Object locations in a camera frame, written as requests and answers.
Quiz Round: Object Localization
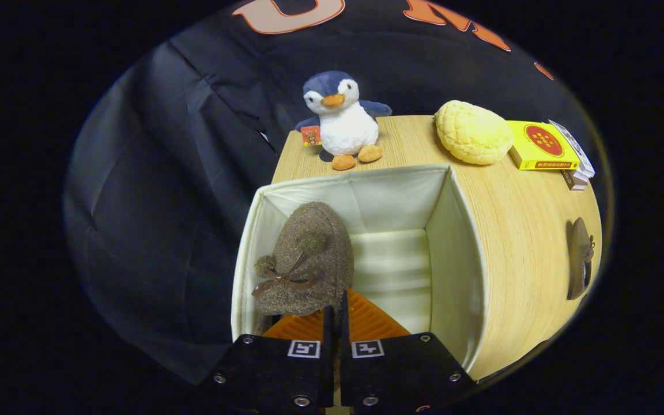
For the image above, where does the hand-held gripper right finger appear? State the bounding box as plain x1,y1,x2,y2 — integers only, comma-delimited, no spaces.
339,290,477,411

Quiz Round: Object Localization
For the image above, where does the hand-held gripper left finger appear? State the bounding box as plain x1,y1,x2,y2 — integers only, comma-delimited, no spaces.
202,305,335,411

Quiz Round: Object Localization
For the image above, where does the brown fuzzy shoe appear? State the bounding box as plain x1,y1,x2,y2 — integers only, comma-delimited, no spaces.
566,217,597,301
251,202,356,335

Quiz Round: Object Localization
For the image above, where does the cream fabric storage box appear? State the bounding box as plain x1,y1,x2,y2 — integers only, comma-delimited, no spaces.
231,163,488,372

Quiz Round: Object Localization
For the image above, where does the blue white penguin plush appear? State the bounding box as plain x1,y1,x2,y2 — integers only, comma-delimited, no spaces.
295,70,393,171

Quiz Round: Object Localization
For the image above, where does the yellow plush bread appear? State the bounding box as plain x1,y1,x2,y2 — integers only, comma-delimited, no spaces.
434,100,514,166

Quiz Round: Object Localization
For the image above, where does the yellow book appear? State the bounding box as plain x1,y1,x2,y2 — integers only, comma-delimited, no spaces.
507,120,580,171

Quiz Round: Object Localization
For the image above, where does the white book stack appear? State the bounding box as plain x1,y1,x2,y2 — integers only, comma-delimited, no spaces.
548,119,596,191

